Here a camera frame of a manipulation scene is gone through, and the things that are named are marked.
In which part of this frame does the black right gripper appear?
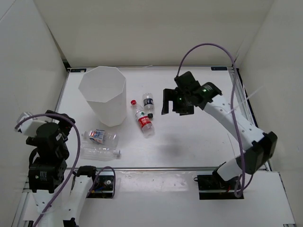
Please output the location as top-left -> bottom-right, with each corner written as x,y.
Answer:
161,89 -> 194,116

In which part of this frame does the black label plastic bottle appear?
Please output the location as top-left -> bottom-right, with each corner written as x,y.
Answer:
143,93 -> 154,119

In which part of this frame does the red label plastic bottle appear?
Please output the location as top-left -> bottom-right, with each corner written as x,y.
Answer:
131,100 -> 155,138

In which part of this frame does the blue orange label plastic bottle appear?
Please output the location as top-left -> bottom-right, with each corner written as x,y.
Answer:
81,129 -> 119,148

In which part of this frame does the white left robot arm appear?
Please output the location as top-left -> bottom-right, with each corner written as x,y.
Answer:
15,110 -> 99,227

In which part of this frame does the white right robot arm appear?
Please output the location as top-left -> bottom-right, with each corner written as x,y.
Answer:
161,82 -> 277,189

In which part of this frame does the white octagonal plastic bin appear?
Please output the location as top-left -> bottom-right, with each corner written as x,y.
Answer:
79,66 -> 127,127

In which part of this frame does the clear unlabelled plastic bottle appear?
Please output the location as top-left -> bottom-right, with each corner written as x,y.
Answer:
80,144 -> 121,161

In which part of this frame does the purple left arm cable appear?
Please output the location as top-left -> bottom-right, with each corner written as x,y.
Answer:
14,113 -> 116,227

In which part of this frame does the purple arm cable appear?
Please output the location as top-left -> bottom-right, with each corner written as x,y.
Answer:
14,113 -> 116,227
178,43 -> 254,198

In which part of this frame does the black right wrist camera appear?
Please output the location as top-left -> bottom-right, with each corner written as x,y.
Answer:
174,71 -> 201,91

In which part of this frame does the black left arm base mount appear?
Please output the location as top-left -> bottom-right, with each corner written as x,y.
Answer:
86,166 -> 116,199

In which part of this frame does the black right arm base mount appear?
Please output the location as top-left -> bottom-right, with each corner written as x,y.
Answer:
194,175 -> 244,200

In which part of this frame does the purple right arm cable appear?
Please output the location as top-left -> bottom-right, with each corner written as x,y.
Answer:
178,43 -> 254,198

